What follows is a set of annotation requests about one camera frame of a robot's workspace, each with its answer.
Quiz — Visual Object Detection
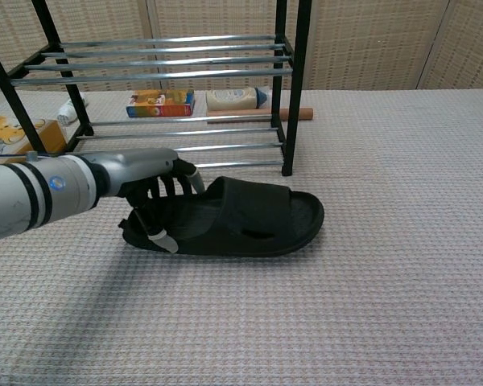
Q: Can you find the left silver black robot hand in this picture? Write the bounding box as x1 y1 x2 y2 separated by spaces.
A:
97 147 205 255

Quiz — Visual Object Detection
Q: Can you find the black slide sandal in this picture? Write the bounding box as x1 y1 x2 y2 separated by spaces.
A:
118 175 325 258

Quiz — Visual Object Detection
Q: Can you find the black metal shoe rack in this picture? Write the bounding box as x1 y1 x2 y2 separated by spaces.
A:
0 0 313 177

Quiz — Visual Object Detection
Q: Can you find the orange printed carton box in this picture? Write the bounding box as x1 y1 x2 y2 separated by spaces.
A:
126 88 196 118

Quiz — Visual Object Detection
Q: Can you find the white tube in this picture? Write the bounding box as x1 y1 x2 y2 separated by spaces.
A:
57 92 90 124

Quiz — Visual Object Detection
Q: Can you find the cream squeeze bottle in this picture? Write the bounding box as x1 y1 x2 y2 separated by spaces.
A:
205 86 273 113

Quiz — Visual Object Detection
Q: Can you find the wooden rolling pin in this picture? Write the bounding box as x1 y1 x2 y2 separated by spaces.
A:
206 106 315 124

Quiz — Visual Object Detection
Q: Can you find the beige woven folding screen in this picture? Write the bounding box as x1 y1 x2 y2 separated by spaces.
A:
0 0 483 96

